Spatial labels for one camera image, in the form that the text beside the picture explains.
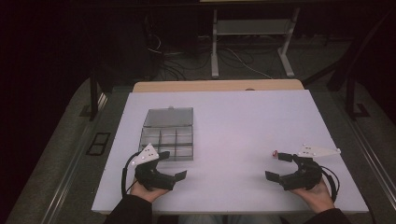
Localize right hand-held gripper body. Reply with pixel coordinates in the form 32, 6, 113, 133
278, 143, 342, 191

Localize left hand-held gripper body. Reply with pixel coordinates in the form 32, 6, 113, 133
130, 143, 176, 191

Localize clear plastic compartment box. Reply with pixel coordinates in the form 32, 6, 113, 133
138, 106, 194, 162

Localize person's left hand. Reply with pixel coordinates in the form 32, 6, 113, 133
130, 178, 171, 203

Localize person's right hand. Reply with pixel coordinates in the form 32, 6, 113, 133
289, 178, 335, 214

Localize wooden table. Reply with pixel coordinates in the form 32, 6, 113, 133
133, 78, 305, 93

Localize black metal stand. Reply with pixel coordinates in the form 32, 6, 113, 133
344, 74, 371, 121
88, 69, 106, 121

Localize white metal stand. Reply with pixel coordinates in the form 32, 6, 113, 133
210, 7, 301, 79

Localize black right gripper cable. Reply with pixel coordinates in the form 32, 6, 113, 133
319, 165, 341, 203

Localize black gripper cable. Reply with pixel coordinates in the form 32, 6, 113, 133
120, 151, 142, 197
319, 165, 341, 203

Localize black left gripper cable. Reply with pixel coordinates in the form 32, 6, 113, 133
120, 151, 142, 197

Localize black floor frame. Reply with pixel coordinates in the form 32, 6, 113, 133
86, 132, 112, 157

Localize metal floor rail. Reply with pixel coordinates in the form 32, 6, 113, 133
40, 92, 108, 224
346, 116, 396, 202

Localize black floor cables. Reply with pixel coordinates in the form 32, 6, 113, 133
146, 18, 216, 81

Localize white floor cable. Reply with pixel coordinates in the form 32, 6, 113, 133
228, 48, 275, 79

